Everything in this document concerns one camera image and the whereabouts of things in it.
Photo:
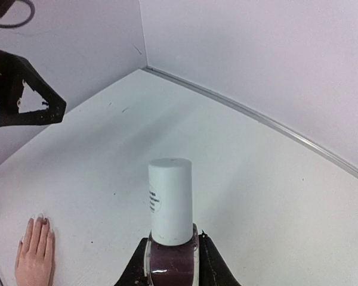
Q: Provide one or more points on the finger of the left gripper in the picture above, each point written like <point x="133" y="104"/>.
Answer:
<point x="14" y="72"/>
<point x="52" y="115"/>

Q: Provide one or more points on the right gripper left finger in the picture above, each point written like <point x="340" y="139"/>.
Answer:
<point x="133" y="275"/>

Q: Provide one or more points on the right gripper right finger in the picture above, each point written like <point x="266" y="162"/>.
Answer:
<point x="213" y="270"/>

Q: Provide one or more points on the nail polish bottle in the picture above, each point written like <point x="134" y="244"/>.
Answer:
<point x="172" y="265"/>

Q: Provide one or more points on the mannequin hand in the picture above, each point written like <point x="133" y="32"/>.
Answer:
<point x="34" y="263"/>

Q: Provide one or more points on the rear table edge rail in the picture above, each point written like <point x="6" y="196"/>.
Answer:
<point x="259" y="117"/>

